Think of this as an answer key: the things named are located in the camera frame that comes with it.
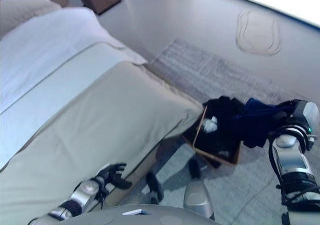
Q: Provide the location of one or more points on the brown wicker basket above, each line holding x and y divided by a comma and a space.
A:
235, 155

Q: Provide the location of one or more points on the blue shorts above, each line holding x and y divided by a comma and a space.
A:
255, 125

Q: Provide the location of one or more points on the tan bed frame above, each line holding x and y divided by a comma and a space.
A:
135, 177

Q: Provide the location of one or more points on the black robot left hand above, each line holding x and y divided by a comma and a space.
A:
113, 172

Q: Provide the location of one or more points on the grey textured rug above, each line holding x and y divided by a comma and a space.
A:
212, 72

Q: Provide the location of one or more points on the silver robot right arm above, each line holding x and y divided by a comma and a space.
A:
295, 165

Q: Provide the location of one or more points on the white duvet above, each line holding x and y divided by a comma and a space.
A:
50, 35

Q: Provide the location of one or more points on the beige pillow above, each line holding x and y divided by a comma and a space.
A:
22, 7

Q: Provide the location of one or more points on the silver robot right leg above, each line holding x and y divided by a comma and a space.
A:
197, 197

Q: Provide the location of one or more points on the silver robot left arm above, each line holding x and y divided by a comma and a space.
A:
85, 188

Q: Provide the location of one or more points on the grey robot torso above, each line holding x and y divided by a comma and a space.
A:
112, 217

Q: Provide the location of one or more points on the white garment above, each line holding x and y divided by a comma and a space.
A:
210, 125

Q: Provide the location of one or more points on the beige bed cover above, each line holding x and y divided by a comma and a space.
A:
112, 110

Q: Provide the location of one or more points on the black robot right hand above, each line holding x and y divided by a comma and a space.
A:
300, 115

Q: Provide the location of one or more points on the black garment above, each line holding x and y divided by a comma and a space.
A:
222, 110

